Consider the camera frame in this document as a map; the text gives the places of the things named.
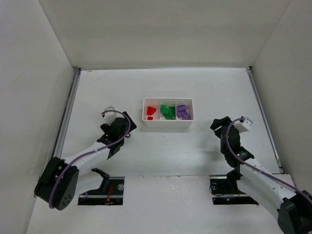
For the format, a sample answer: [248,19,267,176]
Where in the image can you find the red curved lego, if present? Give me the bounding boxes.
[147,106,156,116]

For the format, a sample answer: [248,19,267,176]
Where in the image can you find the green two-stud lego brick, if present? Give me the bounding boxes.
[161,109,172,118]

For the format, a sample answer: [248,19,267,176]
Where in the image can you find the large purple arch lego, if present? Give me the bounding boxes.
[176,105,188,118]

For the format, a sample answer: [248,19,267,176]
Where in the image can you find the green square lego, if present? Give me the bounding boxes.
[160,105,169,115]
[169,106,176,116]

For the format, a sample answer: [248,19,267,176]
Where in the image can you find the long green lego plate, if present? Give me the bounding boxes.
[164,115,176,120]

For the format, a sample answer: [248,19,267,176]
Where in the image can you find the small purple curved lego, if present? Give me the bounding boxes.
[183,114,192,120]

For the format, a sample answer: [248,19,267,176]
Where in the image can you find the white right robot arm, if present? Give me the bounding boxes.
[210,117,312,234]

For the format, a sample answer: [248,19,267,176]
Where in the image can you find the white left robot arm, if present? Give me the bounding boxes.
[34,110,137,211]

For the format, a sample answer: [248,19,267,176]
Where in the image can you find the white divided plastic container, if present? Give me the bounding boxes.
[142,98,195,129]

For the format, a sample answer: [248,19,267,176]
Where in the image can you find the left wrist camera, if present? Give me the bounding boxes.
[101,106,118,124]

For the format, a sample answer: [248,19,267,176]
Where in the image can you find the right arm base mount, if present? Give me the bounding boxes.
[209,170,259,205]

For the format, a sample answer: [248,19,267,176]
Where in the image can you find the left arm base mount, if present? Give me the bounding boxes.
[76,168,125,206]

